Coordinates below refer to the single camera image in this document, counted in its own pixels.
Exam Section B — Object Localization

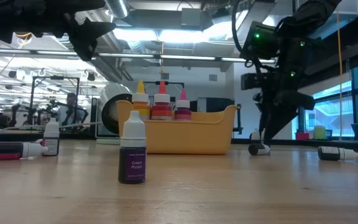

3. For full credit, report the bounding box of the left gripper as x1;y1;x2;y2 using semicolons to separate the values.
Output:
0;0;117;62

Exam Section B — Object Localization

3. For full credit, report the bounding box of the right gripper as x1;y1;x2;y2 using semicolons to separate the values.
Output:
252;70;317;147

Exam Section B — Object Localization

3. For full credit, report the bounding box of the yellow-capped food coloring bottle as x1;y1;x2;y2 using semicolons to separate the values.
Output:
131;79;151;121

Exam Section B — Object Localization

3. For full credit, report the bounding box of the yellow plastic bin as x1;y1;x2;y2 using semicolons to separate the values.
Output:
116;100;239;156

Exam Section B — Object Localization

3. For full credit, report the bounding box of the pink-capped food coloring bottle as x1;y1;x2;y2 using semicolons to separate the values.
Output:
174;88;193;121

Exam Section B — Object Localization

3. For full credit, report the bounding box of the red-capped food coloring bottle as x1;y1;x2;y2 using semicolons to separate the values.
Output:
150;80;173;121

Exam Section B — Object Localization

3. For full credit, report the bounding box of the small grape purple dropper bottle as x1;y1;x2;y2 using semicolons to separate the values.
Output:
118;110;147;185

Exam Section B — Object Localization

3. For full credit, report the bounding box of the small red-labelled dropper bottle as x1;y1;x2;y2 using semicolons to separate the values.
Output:
0;141;48;161

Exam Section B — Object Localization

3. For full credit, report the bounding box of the green plastic container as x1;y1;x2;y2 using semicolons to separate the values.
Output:
314;125;327;140

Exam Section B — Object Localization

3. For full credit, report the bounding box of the black cabinet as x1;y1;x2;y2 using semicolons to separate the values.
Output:
196;96;236;113

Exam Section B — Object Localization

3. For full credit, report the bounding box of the person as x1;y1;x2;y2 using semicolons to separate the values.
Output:
57;92;86;127

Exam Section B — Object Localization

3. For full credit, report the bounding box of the long ceiling light strip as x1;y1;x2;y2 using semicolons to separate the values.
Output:
0;48;276;63

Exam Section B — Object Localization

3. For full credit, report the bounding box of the grey ceiling box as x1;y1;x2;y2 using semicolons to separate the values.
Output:
180;8;203;27

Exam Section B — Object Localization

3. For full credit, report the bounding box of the silver ceiling duct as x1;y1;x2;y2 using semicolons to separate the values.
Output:
104;0;131;19

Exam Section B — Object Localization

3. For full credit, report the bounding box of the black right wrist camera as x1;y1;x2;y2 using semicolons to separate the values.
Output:
241;73;262;91

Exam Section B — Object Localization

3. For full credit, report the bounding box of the black station frame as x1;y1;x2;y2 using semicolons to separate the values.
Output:
29;75;81;125

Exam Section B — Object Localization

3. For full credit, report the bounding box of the yellow hanging cable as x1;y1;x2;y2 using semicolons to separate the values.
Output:
336;9;344;141

